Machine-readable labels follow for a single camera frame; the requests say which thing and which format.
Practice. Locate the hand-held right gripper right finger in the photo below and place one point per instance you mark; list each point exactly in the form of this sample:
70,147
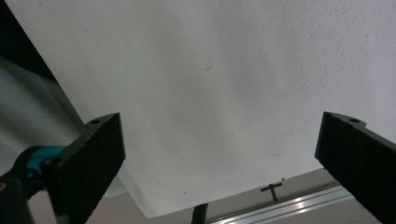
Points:
358,161

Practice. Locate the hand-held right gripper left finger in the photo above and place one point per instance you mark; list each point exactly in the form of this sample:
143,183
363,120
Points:
87,161

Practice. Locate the black pole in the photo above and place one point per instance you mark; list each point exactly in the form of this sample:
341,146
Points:
199,215

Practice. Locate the aluminium rail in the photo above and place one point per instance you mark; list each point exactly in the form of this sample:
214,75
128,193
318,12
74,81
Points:
299,205

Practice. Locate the black T-shaped bracket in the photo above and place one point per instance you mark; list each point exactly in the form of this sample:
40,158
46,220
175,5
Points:
272,190

